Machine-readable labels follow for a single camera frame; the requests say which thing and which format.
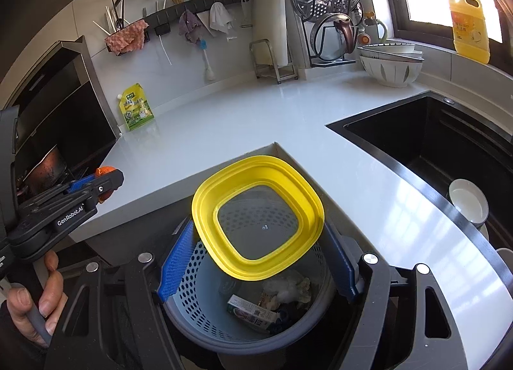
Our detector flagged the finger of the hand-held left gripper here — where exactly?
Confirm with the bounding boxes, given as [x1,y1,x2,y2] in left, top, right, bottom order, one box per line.
[80,169,124,210]
[30,175,99,206]

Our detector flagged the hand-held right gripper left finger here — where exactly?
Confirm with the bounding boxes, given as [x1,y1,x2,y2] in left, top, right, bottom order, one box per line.
[44,218,198,370]

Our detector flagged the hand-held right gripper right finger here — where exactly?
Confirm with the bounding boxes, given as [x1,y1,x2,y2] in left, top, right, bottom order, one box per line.
[323,221,467,370]

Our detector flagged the orange peel piece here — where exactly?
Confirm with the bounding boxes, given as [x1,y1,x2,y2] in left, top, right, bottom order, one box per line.
[96,167,115,204]

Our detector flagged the grey perforated waste bin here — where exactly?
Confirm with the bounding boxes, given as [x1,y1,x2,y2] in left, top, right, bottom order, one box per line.
[160,218,363,355]

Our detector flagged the white tissue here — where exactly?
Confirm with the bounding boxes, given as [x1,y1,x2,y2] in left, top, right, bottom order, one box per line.
[265,274,299,304]

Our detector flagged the dark cloth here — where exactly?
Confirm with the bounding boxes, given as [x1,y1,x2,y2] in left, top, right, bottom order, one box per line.
[276,302,317,334]

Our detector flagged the yellow collapsible bowl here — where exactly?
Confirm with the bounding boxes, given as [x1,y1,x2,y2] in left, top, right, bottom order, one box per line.
[191,155,325,282]

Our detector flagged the green white red carton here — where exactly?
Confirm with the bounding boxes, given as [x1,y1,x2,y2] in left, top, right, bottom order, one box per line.
[225,294,279,332]

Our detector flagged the person's left hand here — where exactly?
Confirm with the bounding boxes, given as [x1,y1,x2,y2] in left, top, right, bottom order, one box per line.
[6,250,67,348]

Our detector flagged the dark frying pan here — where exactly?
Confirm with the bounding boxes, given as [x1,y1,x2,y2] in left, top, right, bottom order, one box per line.
[18,144,69,194]

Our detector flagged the crumpled brown paper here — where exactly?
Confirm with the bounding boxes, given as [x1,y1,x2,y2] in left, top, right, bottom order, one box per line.
[297,277,313,302]

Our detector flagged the yellow green seasoning pouch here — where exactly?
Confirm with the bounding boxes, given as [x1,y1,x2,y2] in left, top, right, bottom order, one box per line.
[117,83,155,132]

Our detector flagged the brown snack wrapper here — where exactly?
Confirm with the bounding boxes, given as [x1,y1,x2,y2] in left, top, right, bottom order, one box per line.
[260,289,281,310]

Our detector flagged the black range hood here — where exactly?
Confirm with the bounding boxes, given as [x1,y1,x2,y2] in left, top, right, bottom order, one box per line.
[0,35,121,178]

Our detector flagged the white bowl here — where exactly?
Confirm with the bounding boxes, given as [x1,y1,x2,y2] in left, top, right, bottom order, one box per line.
[448,178,490,230]

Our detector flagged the pink rag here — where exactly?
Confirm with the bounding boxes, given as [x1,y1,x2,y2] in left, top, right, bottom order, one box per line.
[104,20,149,56]

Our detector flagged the white plastic stick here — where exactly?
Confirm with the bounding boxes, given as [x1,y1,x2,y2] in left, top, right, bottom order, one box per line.
[158,35,173,66]

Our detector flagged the black sink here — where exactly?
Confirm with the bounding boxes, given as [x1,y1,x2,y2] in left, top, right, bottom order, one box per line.
[326,91,513,274]

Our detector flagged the blue white bottle brush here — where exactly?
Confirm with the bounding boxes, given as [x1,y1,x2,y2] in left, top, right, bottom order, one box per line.
[195,39,217,81]

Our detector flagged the white chopsticks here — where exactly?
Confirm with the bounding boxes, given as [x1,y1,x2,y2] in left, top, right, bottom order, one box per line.
[93,4,121,36]

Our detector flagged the white dish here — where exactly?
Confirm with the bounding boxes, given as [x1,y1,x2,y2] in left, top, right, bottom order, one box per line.
[495,247,513,274]

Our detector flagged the black kitchen utensil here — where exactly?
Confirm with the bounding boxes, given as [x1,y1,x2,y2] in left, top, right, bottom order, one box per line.
[111,0,131,30]

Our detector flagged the grey purple rag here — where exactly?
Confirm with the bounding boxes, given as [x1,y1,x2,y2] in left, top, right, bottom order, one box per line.
[178,10,201,44]

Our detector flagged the white rag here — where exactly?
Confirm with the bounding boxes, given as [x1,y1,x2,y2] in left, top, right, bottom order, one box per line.
[208,2,234,32]

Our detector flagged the white slotted colander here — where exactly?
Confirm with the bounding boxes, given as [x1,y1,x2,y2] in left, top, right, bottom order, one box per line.
[358,55,425,88]

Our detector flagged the metal cutting board stand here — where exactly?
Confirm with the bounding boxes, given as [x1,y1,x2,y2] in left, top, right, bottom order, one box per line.
[249,39,299,85]

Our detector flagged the black lid rack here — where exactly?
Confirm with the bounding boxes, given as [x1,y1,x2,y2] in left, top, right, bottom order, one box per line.
[300,13,357,68]

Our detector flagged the patterned ceramic bowl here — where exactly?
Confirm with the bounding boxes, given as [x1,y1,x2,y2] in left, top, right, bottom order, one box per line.
[358,43,417,56]

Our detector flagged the glass pot lid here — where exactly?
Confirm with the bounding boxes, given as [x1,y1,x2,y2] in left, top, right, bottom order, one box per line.
[310,13,357,64]

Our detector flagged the white cutting board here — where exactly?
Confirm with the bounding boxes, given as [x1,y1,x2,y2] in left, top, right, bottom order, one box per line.
[256,0,293,68]

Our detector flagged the white pitcher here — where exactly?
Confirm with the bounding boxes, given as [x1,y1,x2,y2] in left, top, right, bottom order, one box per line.
[358,12,389,47]

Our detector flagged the yellow oil bottle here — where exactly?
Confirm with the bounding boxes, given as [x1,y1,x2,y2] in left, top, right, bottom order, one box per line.
[449,0,492,65]

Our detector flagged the black wall rack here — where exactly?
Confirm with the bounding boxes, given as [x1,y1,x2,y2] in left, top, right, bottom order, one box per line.
[142,0,249,36]

